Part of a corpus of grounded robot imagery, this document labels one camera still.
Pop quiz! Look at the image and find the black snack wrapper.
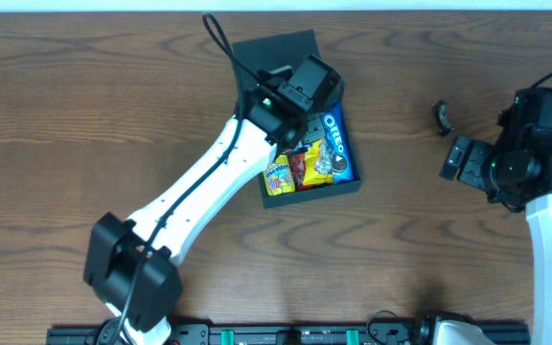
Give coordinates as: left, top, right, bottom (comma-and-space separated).
432, 100, 454, 137

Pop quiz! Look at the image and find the blue Oreo cookie pack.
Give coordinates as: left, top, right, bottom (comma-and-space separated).
320, 101, 355, 184

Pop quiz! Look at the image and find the dark green box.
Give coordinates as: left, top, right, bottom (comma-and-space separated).
232, 30, 362, 209

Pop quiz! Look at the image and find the yellow Mentos gum bottle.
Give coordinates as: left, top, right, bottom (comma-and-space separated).
263, 154, 295, 196

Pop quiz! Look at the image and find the yellow Hacks candy bag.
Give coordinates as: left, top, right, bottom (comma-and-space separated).
303, 138, 334, 186

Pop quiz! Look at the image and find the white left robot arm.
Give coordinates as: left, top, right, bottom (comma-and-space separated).
83, 55, 341, 344

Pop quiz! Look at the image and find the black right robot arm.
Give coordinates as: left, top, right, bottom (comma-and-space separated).
440, 86, 552, 344

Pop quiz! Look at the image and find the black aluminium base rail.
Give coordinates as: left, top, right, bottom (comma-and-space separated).
45, 310, 531, 345

